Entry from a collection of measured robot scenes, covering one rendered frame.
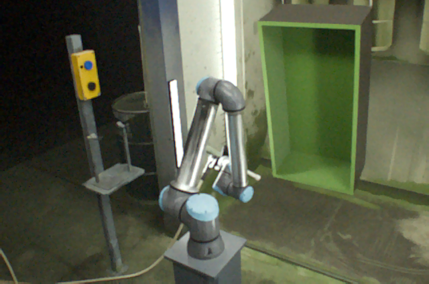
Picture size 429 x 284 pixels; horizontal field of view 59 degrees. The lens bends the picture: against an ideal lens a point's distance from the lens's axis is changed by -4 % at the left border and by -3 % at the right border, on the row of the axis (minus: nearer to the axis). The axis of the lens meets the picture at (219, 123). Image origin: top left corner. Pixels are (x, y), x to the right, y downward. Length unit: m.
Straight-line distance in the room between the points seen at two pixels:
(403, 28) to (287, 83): 1.32
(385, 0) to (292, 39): 0.99
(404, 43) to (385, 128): 0.77
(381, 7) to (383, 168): 1.35
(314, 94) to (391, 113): 1.04
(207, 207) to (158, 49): 1.10
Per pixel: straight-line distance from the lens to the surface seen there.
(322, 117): 2.93
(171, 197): 1.96
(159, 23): 2.44
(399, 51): 3.79
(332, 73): 2.73
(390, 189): 3.59
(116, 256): 2.88
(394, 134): 3.64
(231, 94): 1.84
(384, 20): 3.43
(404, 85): 3.75
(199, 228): 1.86
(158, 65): 2.51
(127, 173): 2.45
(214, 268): 1.91
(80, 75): 2.23
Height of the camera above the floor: 1.93
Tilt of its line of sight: 22 degrees down
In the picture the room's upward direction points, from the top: 3 degrees counter-clockwise
